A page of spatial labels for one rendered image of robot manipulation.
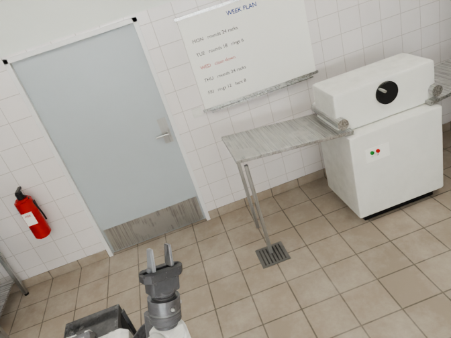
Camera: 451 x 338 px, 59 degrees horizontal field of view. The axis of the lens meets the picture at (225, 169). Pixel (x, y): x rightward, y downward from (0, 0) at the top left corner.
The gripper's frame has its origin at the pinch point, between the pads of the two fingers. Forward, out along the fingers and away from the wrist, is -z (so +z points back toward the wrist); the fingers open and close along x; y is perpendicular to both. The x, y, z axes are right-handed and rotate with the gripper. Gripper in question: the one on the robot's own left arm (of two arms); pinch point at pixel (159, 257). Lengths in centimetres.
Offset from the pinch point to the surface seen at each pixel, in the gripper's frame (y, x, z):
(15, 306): 320, -15, 133
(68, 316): 254, -44, 130
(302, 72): 152, -248, -69
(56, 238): 305, -55, 73
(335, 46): 133, -274, -90
